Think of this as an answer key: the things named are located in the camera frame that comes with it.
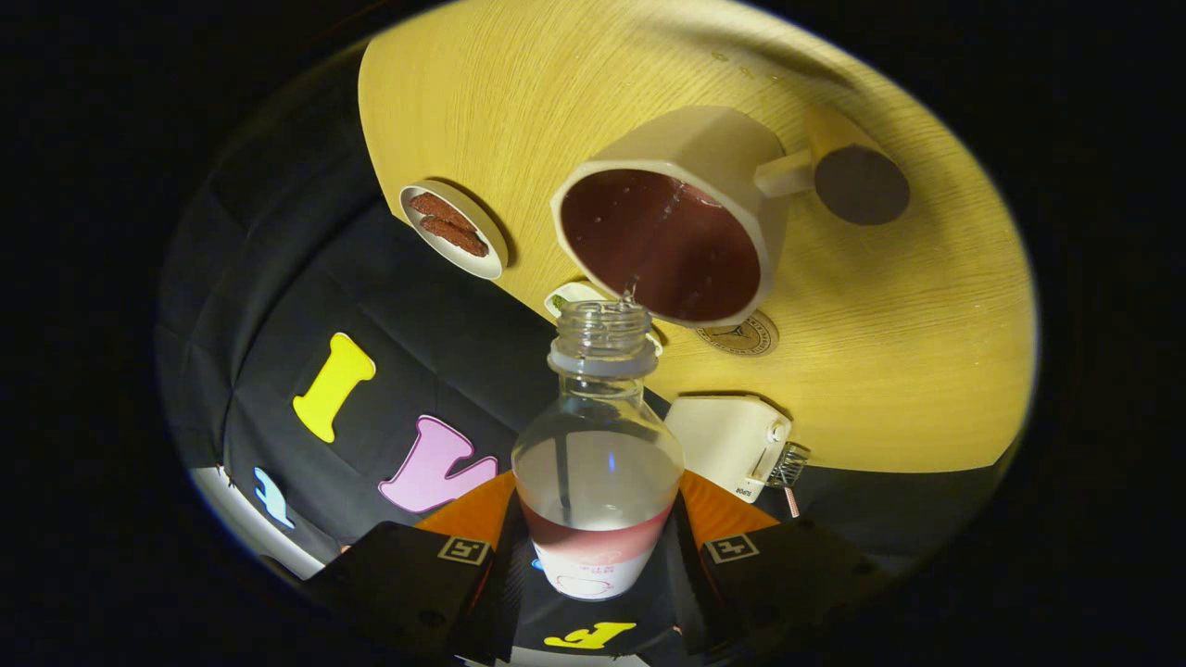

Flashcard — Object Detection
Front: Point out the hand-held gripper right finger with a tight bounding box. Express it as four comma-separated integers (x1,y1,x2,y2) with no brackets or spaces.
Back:
663,469,890,661

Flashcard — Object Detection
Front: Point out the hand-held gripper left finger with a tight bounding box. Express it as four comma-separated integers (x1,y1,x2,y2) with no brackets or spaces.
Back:
306,471,531,663

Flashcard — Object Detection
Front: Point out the clear plastic juice bottle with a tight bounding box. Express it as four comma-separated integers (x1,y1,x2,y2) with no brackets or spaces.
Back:
511,300,685,601

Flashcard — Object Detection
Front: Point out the round wooden coaster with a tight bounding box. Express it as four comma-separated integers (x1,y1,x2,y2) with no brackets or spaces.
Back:
695,310,779,358

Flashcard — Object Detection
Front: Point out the cream cup with wooden handle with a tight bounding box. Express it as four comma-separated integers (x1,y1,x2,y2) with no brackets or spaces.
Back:
550,105,911,329

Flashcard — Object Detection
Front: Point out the cream toaster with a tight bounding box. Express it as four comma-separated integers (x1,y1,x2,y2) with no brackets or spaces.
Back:
663,396,794,504

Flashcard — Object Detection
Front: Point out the small ribbed glass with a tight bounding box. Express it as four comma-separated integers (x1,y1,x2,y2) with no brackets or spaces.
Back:
767,441,812,489

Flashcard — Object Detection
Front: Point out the white oval plate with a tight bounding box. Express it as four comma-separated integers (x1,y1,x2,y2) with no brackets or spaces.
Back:
398,179,510,281

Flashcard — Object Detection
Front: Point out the wooden table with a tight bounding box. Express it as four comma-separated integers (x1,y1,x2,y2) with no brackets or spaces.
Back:
358,0,1039,475

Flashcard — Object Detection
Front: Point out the red-brown food piece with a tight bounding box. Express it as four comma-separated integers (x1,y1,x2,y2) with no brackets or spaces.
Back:
420,215,489,258
410,192,477,233

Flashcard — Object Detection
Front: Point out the black backdrop cloth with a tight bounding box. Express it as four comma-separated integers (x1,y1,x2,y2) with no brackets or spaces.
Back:
156,46,1006,667

